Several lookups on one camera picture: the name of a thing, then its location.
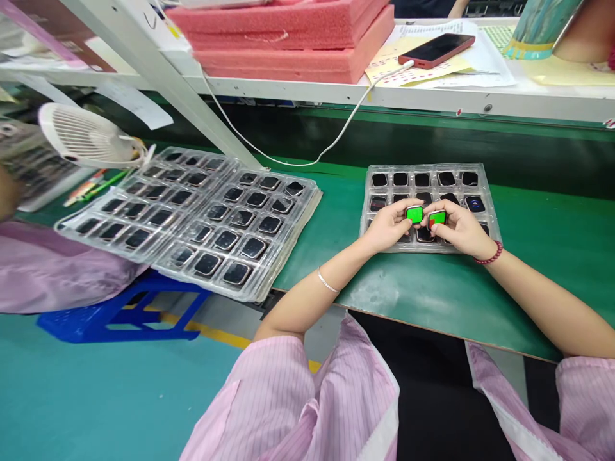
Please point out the white metal shelf frame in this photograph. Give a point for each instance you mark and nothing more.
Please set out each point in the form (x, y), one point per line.
(288, 91)

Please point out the thick pink foam pad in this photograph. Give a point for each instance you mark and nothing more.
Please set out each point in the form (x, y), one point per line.
(278, 19)
(298, 62)

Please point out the clear plastic blister tray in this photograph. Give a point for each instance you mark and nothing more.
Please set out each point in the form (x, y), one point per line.
(384, 173)

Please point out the green red screen smartwatch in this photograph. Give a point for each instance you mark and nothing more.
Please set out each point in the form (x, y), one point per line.
(437, 219)

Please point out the person's left thumb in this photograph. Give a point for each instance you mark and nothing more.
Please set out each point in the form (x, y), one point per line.
(403, 227)

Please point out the person's left hand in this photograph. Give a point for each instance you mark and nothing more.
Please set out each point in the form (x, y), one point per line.
(382, 228)

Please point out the pale yellow paper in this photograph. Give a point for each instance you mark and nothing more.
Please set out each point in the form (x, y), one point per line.
(567, 72)

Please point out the brown cardboard box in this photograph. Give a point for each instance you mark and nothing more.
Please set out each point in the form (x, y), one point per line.
(57, 33)

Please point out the person's right index finger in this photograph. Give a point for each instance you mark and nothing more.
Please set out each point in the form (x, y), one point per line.
(453, 214)

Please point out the blue plastic stool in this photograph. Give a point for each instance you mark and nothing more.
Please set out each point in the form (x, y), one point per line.
(120, 307)

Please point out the person's right thumb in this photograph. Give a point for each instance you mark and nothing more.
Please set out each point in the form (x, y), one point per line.
(438, 231)

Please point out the stack of clear watch trays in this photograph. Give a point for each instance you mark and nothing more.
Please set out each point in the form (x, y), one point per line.
(144, 201)
(240, 230)

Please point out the person's right hand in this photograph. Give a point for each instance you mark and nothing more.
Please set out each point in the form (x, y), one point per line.
(463, 235)

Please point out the person's body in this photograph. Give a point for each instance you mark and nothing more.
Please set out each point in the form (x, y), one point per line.
(288, 403)

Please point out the green sticker sheet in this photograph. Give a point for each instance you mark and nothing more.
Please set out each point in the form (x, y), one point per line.
(497, 41)

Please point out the person's legs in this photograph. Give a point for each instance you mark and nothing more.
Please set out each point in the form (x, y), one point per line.
(432, 384)

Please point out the hanging white paper slip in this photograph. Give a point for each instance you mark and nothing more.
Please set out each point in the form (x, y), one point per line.
(139, 105)

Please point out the white printed paper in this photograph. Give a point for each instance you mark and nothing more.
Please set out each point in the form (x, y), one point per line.
(490, 72)

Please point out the white desk fan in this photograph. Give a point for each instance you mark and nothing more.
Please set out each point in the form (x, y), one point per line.
(81, 134)

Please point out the person's left index finger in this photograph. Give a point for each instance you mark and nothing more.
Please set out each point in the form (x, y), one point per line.
(400, 205)

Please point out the orange pen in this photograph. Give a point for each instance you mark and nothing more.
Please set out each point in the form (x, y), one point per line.
(86, 188)

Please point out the green marker pen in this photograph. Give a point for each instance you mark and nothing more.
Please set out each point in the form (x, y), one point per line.
(108, 184)

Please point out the red smartphone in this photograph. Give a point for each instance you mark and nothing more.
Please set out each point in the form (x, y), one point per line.
(437, 50)

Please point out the group of black watches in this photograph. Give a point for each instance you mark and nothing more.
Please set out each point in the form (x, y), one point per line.
(423, 181)

